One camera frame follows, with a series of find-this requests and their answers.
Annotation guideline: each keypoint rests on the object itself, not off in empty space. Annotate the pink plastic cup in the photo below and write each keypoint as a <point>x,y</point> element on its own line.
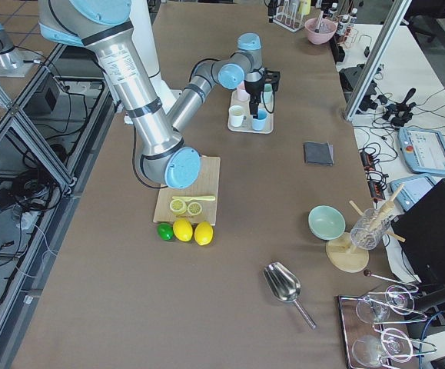
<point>241,93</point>

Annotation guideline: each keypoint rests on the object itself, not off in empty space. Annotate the cream plastic cup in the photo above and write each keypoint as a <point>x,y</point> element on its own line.
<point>235,116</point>

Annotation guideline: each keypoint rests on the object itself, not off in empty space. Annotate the blue plastic cup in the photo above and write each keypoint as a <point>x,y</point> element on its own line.
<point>258,121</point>

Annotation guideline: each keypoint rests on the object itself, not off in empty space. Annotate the green plastic cup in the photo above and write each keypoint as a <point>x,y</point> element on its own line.
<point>267,93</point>

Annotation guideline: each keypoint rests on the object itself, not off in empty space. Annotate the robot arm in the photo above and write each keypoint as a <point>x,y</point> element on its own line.
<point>120,35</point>

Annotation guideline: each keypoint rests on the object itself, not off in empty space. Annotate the cream serving tray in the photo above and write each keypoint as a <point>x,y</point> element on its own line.
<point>246,126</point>

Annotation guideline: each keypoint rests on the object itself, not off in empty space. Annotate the yellow cup on rack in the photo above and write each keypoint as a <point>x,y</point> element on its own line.
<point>305,7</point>

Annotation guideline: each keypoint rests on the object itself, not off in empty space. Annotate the metal muddler in bowl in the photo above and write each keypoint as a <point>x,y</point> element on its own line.
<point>318,22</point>

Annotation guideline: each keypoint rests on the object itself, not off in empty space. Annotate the pink bowl with ice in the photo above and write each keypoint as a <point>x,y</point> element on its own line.
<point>326,31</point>

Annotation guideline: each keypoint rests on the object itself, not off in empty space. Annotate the grey folded cloth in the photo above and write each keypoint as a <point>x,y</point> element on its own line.
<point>318,153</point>

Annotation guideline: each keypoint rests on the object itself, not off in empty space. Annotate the wooden cutting board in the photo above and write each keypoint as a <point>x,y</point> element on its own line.
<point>206,184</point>

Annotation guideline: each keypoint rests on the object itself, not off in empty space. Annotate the lemon half slice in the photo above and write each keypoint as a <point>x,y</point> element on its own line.
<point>178,206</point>
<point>194,208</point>

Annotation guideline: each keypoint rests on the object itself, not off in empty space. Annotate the yellow plastic knife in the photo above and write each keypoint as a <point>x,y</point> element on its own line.
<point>195,198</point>

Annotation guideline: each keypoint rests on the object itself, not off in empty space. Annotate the yellow lemon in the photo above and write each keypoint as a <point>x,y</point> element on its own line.
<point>183,230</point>
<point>203,233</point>

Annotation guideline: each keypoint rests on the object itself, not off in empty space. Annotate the green bowl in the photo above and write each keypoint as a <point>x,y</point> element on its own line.
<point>326,222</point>

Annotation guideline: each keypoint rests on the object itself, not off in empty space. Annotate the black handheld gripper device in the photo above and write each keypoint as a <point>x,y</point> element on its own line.
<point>399,113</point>

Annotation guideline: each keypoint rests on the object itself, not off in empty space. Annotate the green lime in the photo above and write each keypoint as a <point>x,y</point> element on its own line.
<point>165,231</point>

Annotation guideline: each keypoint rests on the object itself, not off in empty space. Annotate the clear glass mug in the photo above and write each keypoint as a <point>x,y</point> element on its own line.
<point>369,229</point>

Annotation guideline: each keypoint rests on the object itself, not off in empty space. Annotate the wooden mug tree stand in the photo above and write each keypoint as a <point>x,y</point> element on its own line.
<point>349,258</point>

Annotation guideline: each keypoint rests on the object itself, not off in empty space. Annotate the blue teach pendant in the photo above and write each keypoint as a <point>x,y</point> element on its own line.
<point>414,188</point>
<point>423,150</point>

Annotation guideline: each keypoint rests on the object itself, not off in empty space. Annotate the metal scoop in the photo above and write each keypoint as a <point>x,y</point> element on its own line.
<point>286,287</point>

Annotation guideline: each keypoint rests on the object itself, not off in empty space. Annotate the black laptop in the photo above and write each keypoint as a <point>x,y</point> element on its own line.
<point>423,227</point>

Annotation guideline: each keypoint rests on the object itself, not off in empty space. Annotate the metal wine glass rack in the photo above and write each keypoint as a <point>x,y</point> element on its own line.
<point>374,328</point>

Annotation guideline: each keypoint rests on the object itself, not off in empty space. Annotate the white wire cup rack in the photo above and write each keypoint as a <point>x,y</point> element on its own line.
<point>288,15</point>

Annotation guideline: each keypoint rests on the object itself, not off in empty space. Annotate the aluminium frame post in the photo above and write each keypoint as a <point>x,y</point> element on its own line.
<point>387,32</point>

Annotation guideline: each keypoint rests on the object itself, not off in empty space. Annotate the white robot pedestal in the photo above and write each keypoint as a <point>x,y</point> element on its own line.
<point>143,41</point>

